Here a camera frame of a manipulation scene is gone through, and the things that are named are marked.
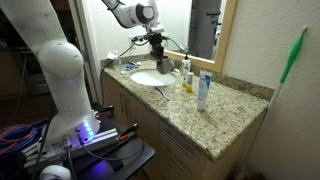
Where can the large white cream tube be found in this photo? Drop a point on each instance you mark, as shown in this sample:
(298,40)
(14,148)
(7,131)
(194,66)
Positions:
(203,90)

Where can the black cart top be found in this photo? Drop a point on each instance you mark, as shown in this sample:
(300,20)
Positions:
(133,151)

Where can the white wall outlet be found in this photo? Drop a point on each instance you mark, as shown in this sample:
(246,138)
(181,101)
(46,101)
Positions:
(130,46)

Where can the white round device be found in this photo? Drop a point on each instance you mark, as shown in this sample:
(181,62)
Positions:
(55,173)

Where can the white oval sink basin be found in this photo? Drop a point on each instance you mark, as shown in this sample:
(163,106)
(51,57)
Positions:
(146,79)

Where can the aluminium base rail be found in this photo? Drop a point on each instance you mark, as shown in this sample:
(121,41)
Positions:
(100,138)

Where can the wood-framed wall mirror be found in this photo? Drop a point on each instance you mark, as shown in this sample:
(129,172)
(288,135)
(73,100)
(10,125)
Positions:
(226,33)

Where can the small white yellow-capped tube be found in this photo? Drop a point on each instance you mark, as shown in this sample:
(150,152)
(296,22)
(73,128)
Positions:
(189,81)

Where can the clear plastic water bottle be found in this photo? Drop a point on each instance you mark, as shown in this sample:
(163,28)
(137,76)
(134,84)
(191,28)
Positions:
(117,62)

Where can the beige vanity cabinet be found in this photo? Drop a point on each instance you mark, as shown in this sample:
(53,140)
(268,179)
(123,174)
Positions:
(143,116)

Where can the chrome sink faucet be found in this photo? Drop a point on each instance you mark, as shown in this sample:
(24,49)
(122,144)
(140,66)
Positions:
(175,68)

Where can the white tissue packet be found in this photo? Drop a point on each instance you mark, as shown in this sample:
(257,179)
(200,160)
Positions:
(110,56)

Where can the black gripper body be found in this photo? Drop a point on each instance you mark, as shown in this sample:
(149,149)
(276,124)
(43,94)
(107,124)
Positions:
(156,41)

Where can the green soap pump bottle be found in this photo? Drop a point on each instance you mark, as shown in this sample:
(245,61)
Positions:
(186,68)

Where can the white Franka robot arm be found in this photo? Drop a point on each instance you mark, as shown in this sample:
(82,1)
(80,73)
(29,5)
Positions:
(60,66)

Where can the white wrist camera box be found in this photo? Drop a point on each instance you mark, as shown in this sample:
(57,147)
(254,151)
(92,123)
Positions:
(155,29)

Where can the green floss container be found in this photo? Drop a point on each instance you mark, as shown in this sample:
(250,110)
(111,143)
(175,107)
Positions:
(123,71)

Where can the blue toothbrush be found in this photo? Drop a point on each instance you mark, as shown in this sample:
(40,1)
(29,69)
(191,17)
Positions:
(162,93)

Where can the orange black clamp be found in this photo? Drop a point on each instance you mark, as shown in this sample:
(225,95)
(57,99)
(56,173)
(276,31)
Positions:
(106,110)
(129,131)

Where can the blue razor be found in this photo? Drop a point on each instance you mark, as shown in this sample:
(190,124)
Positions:
(130,66)

